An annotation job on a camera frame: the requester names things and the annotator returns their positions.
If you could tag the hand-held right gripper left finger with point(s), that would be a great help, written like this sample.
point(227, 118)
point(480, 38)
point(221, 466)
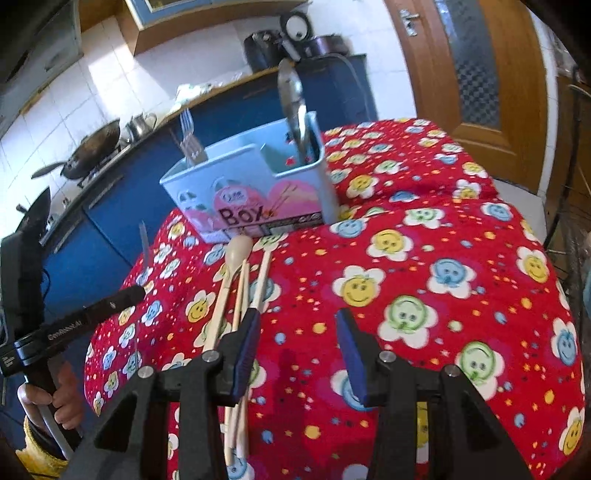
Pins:
point(244, 350)

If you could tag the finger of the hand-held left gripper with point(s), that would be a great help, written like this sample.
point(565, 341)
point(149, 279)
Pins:
point(120, 302)

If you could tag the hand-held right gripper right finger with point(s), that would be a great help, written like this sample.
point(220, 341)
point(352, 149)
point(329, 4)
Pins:
point(353, 355)

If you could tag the wooden spoon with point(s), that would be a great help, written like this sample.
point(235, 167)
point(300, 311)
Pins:
point(239, 254)

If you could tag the light blue utensil box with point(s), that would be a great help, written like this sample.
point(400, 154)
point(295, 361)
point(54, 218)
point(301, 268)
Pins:
point(194, 194)

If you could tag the dark metal spoon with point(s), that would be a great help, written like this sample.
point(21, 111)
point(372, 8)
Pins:
point(288, 87)

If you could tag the person's left hand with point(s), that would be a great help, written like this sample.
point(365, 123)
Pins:
point(69, 401)

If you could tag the black wok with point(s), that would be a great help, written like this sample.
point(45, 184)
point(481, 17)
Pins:
point(37, 212)

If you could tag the blue base cabinets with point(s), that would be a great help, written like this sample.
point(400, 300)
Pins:
point(115, 221)

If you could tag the gas stove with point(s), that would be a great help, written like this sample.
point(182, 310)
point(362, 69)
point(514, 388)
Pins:
point(92, 177)

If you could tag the red floral tablecloth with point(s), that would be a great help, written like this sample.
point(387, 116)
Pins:
point(438, 230)

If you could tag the steel wok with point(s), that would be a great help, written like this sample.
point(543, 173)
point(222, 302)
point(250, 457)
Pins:
point(94, 147)

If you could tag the steel kettle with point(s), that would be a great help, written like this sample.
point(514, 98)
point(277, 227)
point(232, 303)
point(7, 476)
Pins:
point(138, 125)

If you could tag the white cloth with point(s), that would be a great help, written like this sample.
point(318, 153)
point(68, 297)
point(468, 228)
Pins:
point(194, 94)

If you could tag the grey range hood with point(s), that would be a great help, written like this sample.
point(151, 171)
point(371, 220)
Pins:
point(41, 60)

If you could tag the black metal rack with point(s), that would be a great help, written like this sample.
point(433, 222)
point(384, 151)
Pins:
point(570, 230)

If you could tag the wooden door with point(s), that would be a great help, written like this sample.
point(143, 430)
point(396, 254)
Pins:
point(434, 92)

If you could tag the black air fryer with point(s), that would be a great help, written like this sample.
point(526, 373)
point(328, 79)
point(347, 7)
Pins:
point(263, 50)

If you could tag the dark rice cooker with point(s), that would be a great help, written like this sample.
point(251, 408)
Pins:
point(323, 44)

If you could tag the blue wall cabinet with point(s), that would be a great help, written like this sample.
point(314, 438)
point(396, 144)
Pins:
point(184, 23)

